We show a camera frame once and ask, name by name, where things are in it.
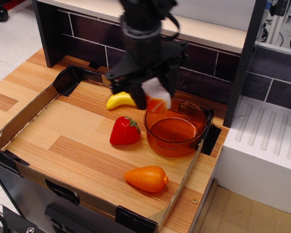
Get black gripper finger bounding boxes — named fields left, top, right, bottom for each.
left=159, top=64, right=179, bottom=97
left=129, top=84, right=146, bottom=110

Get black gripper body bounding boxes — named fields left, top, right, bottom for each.
left=106, top=27, right=189, bottom=94

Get orange white toy sushi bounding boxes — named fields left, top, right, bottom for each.
left=142, top=77, right=171, bottom=114

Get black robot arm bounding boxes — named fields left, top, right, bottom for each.
left=106, top=0, right=189, bottom=113

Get transparent orange plastic pot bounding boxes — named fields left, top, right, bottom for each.
left=144, top=94, right=207, bottom=158

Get cardboard fence with black tape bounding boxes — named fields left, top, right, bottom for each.
left=0, top=63, right=224, bottom=233

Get yellow toy banana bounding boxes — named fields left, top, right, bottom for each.
left=106, top=92, right=136, bottom=110

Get red toy strawberry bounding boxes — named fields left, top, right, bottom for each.
left=110, top=116, right=141, bottom=145

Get dark tiled backsplash panel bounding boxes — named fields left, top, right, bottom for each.
left=32, top=0, right=291, bottom=105

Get light wooden shelf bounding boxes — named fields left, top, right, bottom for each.
left=38, top=0, right=247, bottom=54

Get orange toy carrot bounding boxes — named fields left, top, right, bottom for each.
left=124, top=166, right=169, bottom=193

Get white toy sink drainboard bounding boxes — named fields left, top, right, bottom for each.
left=215, top=97, right=291, bottom=214

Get dark grey vertical post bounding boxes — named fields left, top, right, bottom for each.
left=223, top=0, right=267, bottom=128

